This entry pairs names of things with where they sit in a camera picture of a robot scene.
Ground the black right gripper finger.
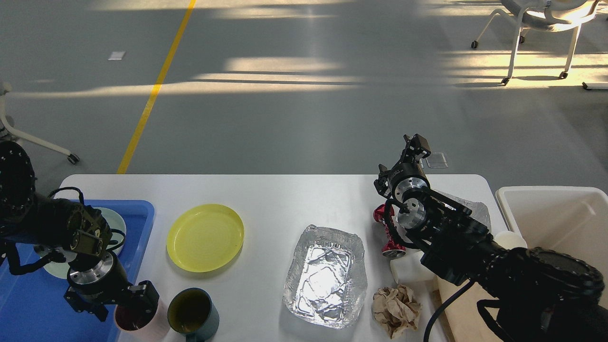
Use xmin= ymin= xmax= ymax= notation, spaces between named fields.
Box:
xmin=399 ymin=135 xmax=418 ymax=164
xmin=412 ymin=134 xmax=432 ymax=162

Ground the crushed red soda can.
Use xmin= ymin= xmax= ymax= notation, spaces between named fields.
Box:
xmin=372 ymin=204 xmax=406 ymax=260

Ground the blue plastic tray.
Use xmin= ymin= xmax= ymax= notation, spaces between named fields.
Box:
xmin=0 ymin=199 xmax=155 ymax=342

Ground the white chair base left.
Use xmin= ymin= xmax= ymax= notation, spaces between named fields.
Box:
xmin=0 ymin=81 xmax=80 ymax=165

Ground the crumpled brown paper ball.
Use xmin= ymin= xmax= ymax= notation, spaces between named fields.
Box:
xmin=372 ymin=284 xmax=422 ymax=340

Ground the dark teal ribbed mug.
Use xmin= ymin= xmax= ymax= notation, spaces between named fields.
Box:
xmin=167 ymin=287 xmax=220 ymax=342

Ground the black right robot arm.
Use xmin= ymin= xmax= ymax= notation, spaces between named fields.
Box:
xmin=374 ymin=134 xmax=608 ymax=342

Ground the pale green plate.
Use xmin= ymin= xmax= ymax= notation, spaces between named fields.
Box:
xmin=33 ymin=207 xmax=127 ymax=279

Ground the white office chair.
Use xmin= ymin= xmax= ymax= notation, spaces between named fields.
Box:
xmin=470 ymin=0 xmax=599 ymax=86

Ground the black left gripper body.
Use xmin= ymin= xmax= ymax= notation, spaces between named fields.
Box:
xmin=64 ymin=252 xmax=133 ymax=313

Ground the wooden board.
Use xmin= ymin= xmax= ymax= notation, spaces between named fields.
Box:
xmin=430 ymin=284 xmax=501 ymax=342

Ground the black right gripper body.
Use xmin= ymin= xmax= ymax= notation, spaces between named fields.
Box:
xmin=374 ymin=162 xmax=430 ymax=200

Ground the pink ribbed mug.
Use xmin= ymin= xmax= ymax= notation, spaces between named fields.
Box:
xmin=114 ymin=300 xmax=170 ymax=342

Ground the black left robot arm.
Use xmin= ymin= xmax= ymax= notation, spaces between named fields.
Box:
xmin=0 ymin=141 xmax=160 ymax=324

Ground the white plastic bin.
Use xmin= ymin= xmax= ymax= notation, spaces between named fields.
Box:
xmin=495 ymin=186 xmax=608 ymax=277

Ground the yellow plastic plate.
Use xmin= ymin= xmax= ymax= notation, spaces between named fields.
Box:
xmin=166 ymin=204 xmax=245 ymax=273

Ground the aluminium foil tray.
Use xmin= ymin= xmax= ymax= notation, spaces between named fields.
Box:
xmin=283 ymin=225 xmax=368 ymax=330

